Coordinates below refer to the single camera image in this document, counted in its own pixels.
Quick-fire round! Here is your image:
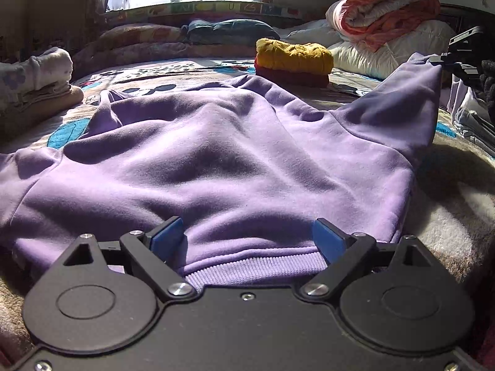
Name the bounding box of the purple hoodie sweatshirt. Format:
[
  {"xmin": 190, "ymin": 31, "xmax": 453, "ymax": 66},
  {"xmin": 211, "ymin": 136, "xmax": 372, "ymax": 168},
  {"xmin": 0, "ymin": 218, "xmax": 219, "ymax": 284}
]
[{"xmin": 1, "ymin": 54, "xmax": 441, "ymax": 287}]

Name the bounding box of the black gloved right hand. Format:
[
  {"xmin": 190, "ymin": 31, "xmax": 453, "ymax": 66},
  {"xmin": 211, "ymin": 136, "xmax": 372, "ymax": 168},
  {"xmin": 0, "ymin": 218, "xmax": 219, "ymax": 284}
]
[{"xmin": 480, "ymin": 60, "xmax": 495, "ymax": 123}]

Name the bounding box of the white pillow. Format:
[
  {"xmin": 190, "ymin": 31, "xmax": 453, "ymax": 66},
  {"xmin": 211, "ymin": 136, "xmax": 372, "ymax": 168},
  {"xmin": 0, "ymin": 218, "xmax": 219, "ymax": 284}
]
[{"xmin": 275, "ymin": 19, "xmax": 456, "ymax": 79}]

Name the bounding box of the grey white garment pile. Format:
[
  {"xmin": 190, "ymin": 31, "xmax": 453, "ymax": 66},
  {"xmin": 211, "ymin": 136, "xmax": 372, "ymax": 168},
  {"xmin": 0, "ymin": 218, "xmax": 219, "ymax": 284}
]
[{"xmin": 446, "ymin": 75, "xmax": 494, "ymax": 157}]

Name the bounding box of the pink orange rolled quilt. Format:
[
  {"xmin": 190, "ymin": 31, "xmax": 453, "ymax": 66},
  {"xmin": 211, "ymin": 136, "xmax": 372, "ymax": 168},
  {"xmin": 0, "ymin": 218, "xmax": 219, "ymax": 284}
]
[{"xmin": 325, "ymin": 0, "xmax": 441, "ymax": 52}]

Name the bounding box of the yellow folded sweater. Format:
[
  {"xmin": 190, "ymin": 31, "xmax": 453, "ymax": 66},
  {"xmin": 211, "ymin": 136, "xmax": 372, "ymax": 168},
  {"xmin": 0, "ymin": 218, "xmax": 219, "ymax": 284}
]
[{"xmin": 256, "ymin": 38, "xmax": 334, "ymax": 75}]

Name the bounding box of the red folded sweater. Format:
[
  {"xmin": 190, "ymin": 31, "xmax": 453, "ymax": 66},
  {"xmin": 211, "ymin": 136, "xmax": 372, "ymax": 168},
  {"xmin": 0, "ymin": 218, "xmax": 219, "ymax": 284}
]
[{"xmin": 254, "ymin": 59, "xmax": 329, "ymax": 88}]

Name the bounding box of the beige folded garment stack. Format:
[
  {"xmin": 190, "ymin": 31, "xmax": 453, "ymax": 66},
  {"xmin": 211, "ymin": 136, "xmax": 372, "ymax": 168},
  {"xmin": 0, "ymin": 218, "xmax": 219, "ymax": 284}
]
[{"xmin": 1, "ymin": 85, "xmax": 84, "ymax": 139}]

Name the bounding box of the white purple floral garment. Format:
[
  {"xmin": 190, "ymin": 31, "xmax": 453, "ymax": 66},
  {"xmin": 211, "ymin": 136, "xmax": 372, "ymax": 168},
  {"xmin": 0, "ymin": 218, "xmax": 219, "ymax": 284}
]
[{"xmin": 1, "ymin": 47, "xmax": 73, "ymax": 105}]

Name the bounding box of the floral rolled bedding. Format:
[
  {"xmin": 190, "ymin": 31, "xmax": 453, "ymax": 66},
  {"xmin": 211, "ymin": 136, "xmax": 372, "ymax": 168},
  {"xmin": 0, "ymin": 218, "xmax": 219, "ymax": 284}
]
[{"xmin": 71, "ymin": 23, "xmax": 256, "ymax": 79}]

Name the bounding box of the dark teal folded garment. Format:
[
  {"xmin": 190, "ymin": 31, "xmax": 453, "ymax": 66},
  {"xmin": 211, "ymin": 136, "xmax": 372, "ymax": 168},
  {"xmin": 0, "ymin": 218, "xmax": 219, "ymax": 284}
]
[{"xmin": 181, "ymin": 19, "xmax": 280, "ymax": 47}]

